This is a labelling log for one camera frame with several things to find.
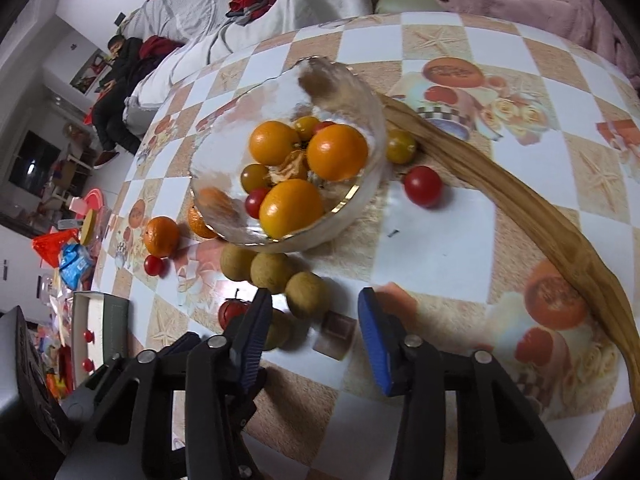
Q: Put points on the yellow-green cherry tomato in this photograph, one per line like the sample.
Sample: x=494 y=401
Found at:
x=400 y=146

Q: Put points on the small red cherry tomato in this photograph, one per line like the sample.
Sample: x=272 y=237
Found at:
x=154 y=265

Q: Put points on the red round plate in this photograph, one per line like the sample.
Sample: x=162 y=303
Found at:
x=94 y=199

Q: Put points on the red plastic bag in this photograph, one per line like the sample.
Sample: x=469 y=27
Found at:
x=52 y=247

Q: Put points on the red cherry tomato with stem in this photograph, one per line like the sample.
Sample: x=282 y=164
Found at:
x=230 y=312

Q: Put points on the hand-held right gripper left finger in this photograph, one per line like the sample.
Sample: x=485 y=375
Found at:
x=255 y=345

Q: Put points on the green-brown cherry tomato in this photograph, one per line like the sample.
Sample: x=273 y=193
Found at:
x=255 y=177

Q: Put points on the clear glass bowl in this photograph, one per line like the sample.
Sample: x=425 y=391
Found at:
x=225 y=125

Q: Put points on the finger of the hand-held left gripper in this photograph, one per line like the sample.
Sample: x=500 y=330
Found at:
x=182 y=342

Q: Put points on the peeled mandarin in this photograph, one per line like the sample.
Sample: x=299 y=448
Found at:
x=290 y=167

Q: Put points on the large orange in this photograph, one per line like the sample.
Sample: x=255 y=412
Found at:
x=337 y=152
x=273 y=142
x=291 y=208

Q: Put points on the dark red cloth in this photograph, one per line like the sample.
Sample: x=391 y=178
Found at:
x=160 y=46

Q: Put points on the blue snack packet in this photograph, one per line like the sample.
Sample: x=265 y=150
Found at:
x=75 y=265

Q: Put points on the small mandarin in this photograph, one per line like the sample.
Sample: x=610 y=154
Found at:
x=161 y=236
x=202 y=220

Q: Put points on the checkered printed tablecloth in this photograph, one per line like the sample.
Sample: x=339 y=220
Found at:
x=440 y=260

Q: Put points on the dark television screen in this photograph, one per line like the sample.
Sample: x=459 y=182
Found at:
x=32 y=160

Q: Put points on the long carved wooden stick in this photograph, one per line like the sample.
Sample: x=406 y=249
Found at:
x=525 y=220

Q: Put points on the yellow cherry tomato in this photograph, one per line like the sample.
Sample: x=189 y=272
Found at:
x=306 y=127

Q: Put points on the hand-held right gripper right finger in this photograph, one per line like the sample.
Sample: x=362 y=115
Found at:
x=375 y=345

